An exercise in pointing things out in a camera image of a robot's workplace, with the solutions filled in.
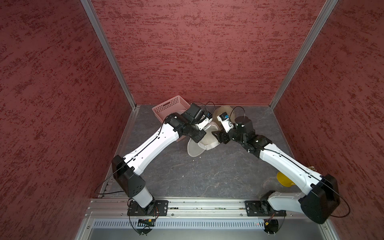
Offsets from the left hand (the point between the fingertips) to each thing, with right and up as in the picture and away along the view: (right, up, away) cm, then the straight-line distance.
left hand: (197, 136), depth 75 cm
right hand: (+10, +2, +4) cm, 11 cm away
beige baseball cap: (+17, +15, +28) cm, 36 cm away
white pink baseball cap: (+7, -6, +15) cm, 18 cm away
